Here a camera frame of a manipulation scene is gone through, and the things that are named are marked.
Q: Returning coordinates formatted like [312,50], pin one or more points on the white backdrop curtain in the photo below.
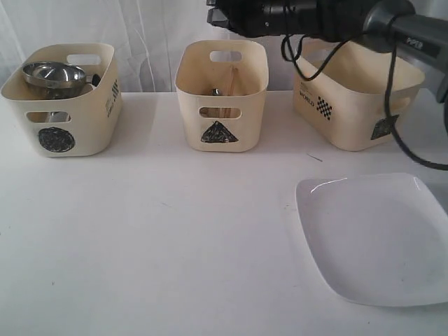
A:
[149,37]

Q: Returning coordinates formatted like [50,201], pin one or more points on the stainless steel bowl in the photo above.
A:
[54,80]

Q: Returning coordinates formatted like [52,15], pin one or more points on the steel spoon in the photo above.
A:
[216,112]

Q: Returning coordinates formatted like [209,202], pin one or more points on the steel mug with handle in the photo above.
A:
[93,80]

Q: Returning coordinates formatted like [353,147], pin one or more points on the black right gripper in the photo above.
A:
[254,19]

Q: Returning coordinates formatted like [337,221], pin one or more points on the cream bin with square mark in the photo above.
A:
[345,103]

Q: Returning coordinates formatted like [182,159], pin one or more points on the cream bin with circle mark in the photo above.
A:
[93,115]

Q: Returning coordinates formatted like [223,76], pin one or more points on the white square plate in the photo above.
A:
[378,240]

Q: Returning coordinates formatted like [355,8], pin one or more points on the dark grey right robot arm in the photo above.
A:
[380,26]

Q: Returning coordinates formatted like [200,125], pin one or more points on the wooden chopstick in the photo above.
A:
[230,89]

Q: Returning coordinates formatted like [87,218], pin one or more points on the cream bin with triangle mark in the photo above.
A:
[206,65]

